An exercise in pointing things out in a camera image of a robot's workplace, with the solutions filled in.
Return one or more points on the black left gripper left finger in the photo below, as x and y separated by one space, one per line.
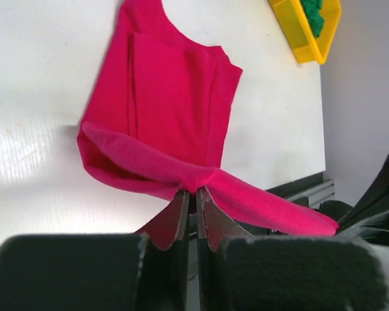
145 270

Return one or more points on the yellow plastic bin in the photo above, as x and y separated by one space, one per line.
294 24

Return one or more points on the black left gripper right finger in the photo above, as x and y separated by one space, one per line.
241 271

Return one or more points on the green t shirt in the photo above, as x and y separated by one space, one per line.
312 10

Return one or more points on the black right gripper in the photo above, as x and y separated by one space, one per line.
369 218

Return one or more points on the magenta t shirt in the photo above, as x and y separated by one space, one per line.
158 117

